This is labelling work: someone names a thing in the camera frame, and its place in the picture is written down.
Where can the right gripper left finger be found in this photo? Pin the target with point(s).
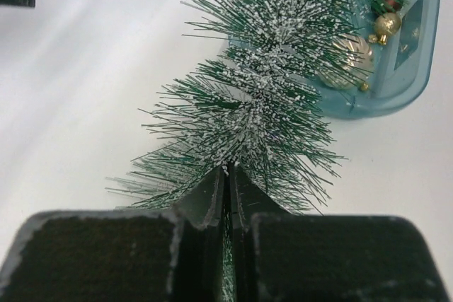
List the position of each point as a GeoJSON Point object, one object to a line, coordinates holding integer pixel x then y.
{"type": "Point", "coordinates": [172, 254]}

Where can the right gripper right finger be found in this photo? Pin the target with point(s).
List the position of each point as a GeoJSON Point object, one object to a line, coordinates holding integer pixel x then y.
{"type": "Point", "coordinates": [279, 256]}

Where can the small frosted christmas tree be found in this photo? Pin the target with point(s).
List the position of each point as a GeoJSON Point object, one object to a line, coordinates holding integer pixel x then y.
{"type": "Point", "coordinates": [253, 106]}

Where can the blue plastic tub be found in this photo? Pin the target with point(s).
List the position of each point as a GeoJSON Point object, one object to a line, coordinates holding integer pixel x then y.
{"type": "Point", "coordinates": [400, 68]}

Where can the large silver ribbed bauble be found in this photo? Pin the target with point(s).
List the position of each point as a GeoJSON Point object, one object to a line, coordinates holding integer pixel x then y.
{"type": "Point", "coordinates": [353, 65]}

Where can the small gold glitter bauble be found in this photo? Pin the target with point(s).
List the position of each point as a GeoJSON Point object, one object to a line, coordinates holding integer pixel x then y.
{"type": "Point", "coordinates": [384, 27]}

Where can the dark red bauble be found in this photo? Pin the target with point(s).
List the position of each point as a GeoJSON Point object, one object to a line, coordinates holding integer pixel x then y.
{"type": "Point", "coordinates": [379, 7]}

